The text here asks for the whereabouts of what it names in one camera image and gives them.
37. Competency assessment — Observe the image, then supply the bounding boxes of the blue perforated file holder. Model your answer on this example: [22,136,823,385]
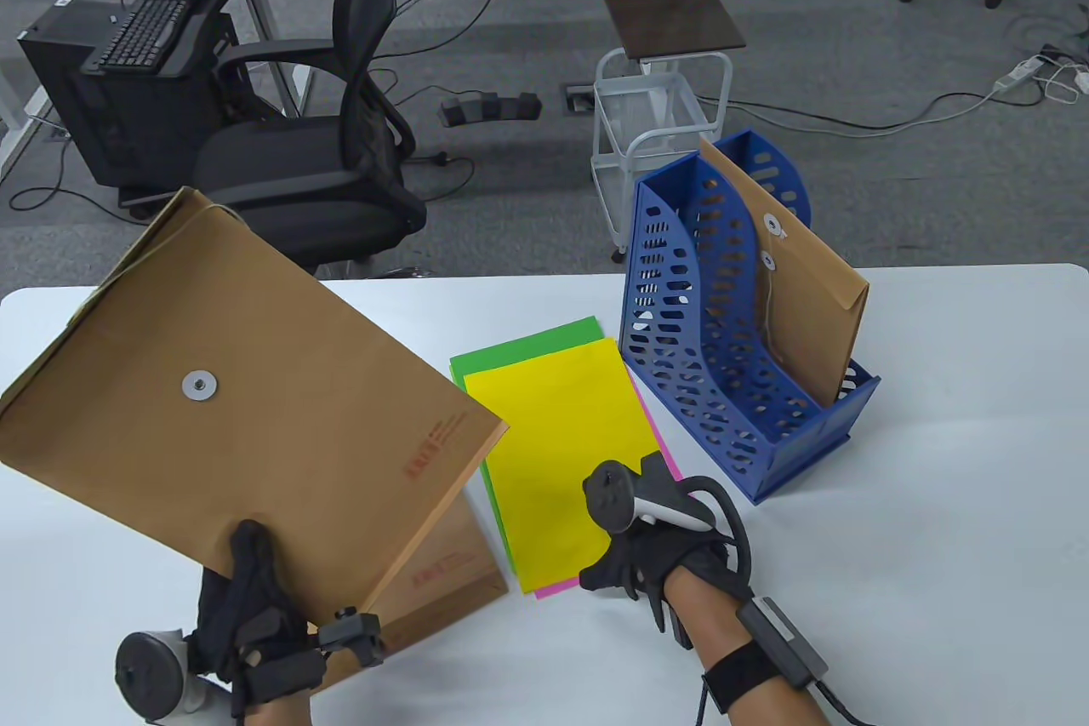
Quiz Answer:
[619,129,883,503]

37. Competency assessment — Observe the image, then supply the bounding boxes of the person's left forearm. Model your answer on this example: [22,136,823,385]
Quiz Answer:
[242,688,314,726]

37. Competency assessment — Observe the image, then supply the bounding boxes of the black forearm box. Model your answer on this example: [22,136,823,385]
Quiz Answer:
[736,597,830,689]

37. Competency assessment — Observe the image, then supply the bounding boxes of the white power strip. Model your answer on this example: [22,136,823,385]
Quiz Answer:
[993,55,1045,94]

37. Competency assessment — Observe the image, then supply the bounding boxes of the yellow cardstock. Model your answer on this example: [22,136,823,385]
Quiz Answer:
[464,337,664,595]

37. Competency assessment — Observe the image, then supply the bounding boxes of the green cardstock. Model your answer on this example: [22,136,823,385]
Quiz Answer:
[449,316,605,578]

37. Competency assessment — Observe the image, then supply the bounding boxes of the grey floor cable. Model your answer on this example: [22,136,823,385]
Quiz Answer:
[885,75,1049,133]

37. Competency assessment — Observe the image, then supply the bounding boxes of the person's left hand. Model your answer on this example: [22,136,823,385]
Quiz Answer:
[187,518,307,717]

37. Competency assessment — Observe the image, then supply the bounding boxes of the grey metal desk leg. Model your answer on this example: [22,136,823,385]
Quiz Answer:
[220,0,316,119]

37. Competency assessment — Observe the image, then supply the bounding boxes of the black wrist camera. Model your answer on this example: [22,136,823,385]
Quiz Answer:
[231,607,386,701]

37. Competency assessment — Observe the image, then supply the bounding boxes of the person's right hand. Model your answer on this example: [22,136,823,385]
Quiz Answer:
[579,454,754,643]

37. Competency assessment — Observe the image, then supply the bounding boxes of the black keyboard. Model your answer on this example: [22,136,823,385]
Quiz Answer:
[81,0,198,73]

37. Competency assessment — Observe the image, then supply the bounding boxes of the black computer tower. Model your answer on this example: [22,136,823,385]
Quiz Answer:
[17,0,248,191]

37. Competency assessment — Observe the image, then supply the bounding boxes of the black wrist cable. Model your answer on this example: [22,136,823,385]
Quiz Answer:
[815,673,879,726]

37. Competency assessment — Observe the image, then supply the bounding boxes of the person's right forearm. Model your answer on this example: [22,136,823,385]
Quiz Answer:
[664,569,852,726]

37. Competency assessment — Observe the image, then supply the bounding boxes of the brown document pouch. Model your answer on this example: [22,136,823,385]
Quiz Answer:
[698,135,870,408]
[315,492,510,689]
[0,186,511,646]

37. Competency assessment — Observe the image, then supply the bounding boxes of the dark brown wooden board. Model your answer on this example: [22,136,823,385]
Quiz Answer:
[593,0,748,64]

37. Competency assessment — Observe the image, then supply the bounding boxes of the black mesh office chair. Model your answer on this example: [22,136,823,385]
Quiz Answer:
[189,0,428,279]

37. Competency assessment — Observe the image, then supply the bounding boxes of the white rolling cart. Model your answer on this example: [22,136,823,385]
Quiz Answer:
[591,49,734,264]

